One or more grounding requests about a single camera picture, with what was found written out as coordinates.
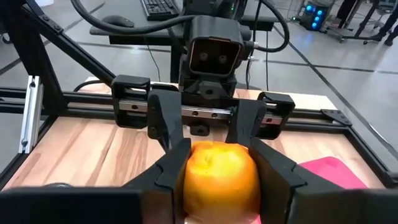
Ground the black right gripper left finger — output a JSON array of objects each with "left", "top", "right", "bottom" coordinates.
[{"left": 123, "top": 138, "right": 193, "bottom": 224}]

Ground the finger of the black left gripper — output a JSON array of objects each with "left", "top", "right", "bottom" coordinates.
[
  {"left": 147, "top": 89, "right": 185, "bottom": 153},
  {"left": 225, "top": 98, "right": 268, "bottom": 149}
]

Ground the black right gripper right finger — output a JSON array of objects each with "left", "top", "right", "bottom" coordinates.
[{"left": 248, "top": 138, "right": 312, "bottom": 224}]

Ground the orange-yellow mango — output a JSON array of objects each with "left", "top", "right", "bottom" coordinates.
[{"left": 182, "top": 140, "right": 261, "bottom": 224}]

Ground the pink plastic tray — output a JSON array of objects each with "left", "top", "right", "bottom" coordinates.
[{"left": 297, "top": 156, "right": 369, "bottom": 190}]

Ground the dark office desk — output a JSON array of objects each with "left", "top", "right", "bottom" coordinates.
[{"left": 89, "top": 12, "right": 280, "bottom": 83}]

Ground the black computer mouse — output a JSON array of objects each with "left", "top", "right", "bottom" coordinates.
[{"left": 101, "top": 14, "right": 136, "bottom": 29}]

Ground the black keyboard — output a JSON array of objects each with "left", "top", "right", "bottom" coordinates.
[{"left": 140, "top": 0, "right": 180, "bottom": 22}]

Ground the computer tower with blue lights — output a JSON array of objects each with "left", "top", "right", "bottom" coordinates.
[{"left": 298, "top": 1, "right": 328, "bottom": 32}]

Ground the person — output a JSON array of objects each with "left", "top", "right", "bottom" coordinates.
[
  {"left": 368, "top": 12, "right": 398, "bottom": 47},
  {"left": 335, "top": 0, "right": 363, "bottom": 21}
]

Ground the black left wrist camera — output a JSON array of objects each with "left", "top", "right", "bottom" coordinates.
[{"left": 184, "top": 14, "right": 253, "bottom": 78}]

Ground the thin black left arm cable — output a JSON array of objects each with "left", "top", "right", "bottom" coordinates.
[{"left": 245, "top": 0, "right": 290, "bottom": 91}]

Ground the silver aluminium bracket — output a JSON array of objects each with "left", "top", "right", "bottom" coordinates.
[{"left": 17, "top": 75, "right": 44, "bottom": 154}]

